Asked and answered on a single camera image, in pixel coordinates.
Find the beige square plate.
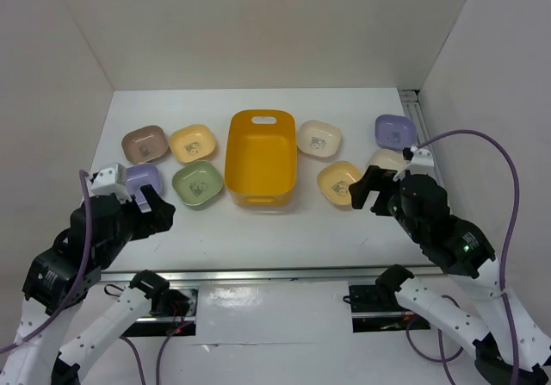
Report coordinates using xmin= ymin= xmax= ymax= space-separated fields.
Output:
xmin=365 ymin=148 xmax=406 ymax=175

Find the purple plate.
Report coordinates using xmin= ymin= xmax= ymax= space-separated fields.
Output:
xmin=125 ymin=163 xmax=163 ymax=196
xmin=375 ymin=115 xmax=418 ymax=151

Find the orange-yellow square plate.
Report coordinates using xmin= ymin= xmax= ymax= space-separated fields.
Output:
xmin=317 ymin=161 xmax=362 ymax=207

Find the green panda plate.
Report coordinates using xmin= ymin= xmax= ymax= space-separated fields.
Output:
xmin=171 ymin=159 xmax=224 ymax=207

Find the brown square plate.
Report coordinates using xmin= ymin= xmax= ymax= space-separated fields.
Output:
xmin=121 ymin=125 xmax=169 ymax=165

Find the yellow square plate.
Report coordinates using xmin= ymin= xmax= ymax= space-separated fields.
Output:
xmin=169 ymin=124 xmax=216 ymax=164

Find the cream square plate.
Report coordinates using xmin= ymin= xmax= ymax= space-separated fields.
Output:
xmin=296 ymin=120 xmax=342 ymax=158

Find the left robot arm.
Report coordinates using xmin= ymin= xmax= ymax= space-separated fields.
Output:
xmin=1 ymin=185 xmax=176 ymax=384

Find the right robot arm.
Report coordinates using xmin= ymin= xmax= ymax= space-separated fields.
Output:
xmin=349 ymin=165 xmax=550 ymax=384

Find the yellow plastic bin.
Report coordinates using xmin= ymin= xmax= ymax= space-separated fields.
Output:
xmin=224 ymin=109 xmax=298 ymax=208

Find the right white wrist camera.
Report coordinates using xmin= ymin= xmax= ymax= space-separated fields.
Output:
xmin=402 ymin=146 xmax=434 ymax=176

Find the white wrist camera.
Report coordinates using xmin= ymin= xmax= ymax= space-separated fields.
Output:
xmin=90 ymin=163 xmax=132 ymax=203
xmin=402 ymin=146 xmax=434 ymax=176

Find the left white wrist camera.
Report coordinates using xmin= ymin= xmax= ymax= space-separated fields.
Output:
xmin=90 ymin=163 xmax=132 ymax=203

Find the aluminium rail right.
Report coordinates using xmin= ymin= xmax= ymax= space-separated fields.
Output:
xmin=399 ymin=88 xmax=440 ymax=179

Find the aluminium rail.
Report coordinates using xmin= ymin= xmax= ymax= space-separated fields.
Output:
xmin=399 ymin=88 xmax=440 ymax=179
xmin=101 ymin=265 xmax=443 ymax=283

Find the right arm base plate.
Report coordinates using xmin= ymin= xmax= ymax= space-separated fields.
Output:
xmin=343 ymin=285 xmax=430 ymax=333

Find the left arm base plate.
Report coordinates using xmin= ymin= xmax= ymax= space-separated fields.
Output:
xmin=123 ymin=289 xmax=198 ymax=338

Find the aluminium rail front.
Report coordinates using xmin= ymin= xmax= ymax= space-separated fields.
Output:
xmin=101 ymin=265 xmax=443 ymax=283

